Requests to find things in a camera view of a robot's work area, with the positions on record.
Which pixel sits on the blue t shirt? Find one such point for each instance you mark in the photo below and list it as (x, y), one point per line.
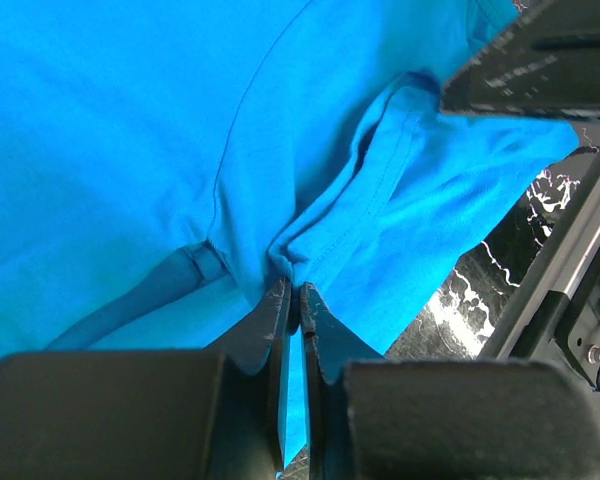
(163, 162)

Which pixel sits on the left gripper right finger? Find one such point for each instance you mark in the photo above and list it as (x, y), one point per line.
(371, 418)

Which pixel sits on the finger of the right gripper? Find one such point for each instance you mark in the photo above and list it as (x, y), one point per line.
(544, 65)

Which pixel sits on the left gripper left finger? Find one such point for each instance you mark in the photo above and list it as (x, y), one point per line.
(212, 413)

